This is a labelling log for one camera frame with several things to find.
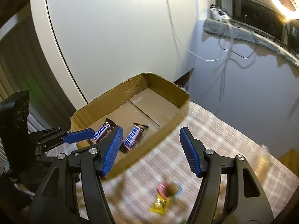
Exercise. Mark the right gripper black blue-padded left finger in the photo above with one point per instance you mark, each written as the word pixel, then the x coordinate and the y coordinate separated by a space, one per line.
pixel 55 200

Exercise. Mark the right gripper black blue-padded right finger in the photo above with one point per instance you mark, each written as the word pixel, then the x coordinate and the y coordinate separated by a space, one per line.
pixel 245 201

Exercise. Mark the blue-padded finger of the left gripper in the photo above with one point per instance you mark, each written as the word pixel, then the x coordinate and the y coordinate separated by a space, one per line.
pixel 78 136

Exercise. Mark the egg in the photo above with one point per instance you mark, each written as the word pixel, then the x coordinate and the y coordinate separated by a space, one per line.
pixel 169 190

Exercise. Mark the left Snickers bar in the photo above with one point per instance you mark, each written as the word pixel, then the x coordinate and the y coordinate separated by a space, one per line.
pixel 104 131

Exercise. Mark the snickers bar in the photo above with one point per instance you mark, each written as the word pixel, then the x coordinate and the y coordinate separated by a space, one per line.
pixel 104 131
pixel 133 137

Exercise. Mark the right Snickers bar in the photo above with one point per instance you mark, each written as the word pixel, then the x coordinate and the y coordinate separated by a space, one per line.
pixel 133 137

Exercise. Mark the brown cardboard box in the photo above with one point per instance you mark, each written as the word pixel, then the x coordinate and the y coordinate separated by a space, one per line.
pixel 146 99

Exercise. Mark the yellow snack packet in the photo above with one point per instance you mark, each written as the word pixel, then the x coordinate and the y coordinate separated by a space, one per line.
pixel 160 205

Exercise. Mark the plaid beige tablecloth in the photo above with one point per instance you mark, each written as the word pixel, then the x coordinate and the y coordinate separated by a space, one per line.
pixel 131 194

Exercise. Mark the white cabinet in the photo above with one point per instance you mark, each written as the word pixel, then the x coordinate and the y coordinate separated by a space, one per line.
pixel 93 45

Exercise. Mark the grey windowsill mat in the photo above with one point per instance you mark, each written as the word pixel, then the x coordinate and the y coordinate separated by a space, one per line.
pixel 221 30

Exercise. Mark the white power strip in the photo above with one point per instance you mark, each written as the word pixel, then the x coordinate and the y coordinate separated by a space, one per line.
pixel 219 14

